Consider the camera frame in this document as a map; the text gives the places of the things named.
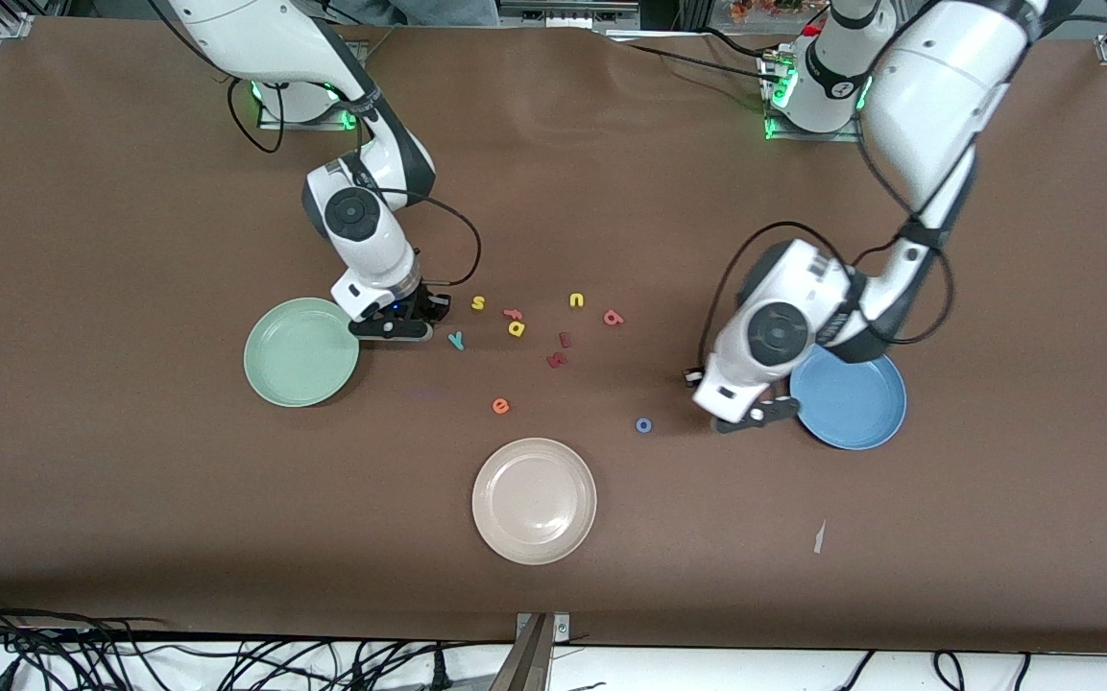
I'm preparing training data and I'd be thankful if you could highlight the green plate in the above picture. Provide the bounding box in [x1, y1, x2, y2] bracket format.
[243, 297, 361, 409]

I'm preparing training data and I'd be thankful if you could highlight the blue plate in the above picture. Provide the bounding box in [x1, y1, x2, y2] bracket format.
[790, 345, 908, 451]

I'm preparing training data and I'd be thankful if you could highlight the beige plate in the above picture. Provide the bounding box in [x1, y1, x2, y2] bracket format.
[471, 438, 598, 566]

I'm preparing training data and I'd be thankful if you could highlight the grey metal device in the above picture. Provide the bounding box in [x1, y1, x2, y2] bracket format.
[500, 0, 640, 30]

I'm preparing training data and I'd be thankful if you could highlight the brown table cover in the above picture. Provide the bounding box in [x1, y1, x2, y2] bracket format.
[0, 17, 1107, 655]

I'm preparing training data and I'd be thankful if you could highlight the grey metal pole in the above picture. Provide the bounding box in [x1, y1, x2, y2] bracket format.
[491, 614, 554, 691]

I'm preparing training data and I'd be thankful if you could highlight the orange flower bunch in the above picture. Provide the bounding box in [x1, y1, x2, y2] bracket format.
[731, 0, 808, 25]

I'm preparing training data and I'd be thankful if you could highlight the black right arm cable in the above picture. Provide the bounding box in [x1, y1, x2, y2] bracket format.
[227, 82, 483, 289]

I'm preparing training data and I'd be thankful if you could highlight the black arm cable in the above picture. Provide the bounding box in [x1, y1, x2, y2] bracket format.
[227, 82, 483, 289]
[702, 58, 955, 370]

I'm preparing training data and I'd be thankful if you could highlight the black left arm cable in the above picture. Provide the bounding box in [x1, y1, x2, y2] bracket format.
[702, 58, 955, 370]

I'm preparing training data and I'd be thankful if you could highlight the small metal bracket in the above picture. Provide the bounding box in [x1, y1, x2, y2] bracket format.
[515, 612, 571, 644]

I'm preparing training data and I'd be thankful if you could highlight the black cable on table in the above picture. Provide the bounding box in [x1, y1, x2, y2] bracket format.
[611, 34, 789, 87]

